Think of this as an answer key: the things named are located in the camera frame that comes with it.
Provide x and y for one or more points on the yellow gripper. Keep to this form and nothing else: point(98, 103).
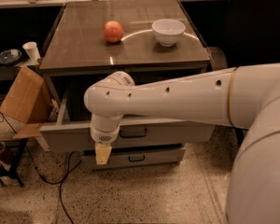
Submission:
point(104, 135)

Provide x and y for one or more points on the grey top drawer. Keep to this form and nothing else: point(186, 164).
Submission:
point(72, 130)

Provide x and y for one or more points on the grey drawer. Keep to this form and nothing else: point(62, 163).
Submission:
point(72, 130)
point(136, 156)

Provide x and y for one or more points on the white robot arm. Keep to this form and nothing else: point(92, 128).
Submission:
point(254, 189)

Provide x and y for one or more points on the grey bottom drawer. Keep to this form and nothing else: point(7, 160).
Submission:
point(136, 156)

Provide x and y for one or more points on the grey drawer cabinet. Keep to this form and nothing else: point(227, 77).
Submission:
point(79, 52)

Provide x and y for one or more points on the brown cardboard box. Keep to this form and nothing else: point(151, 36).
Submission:
point(29, 102)

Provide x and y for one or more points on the black metal stand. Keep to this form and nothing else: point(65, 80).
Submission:
point(12, 171)

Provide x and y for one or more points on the red apple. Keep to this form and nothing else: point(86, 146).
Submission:
point(113, 31)

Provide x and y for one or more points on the white paper cup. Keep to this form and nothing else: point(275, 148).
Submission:
point(32, 50)

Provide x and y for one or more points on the dark blue plate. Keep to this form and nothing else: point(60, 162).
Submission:
point(10, 57)

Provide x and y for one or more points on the white bowl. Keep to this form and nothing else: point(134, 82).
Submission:
point(168, 31)

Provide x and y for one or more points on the black office chair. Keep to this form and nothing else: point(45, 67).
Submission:
point(258, 25)

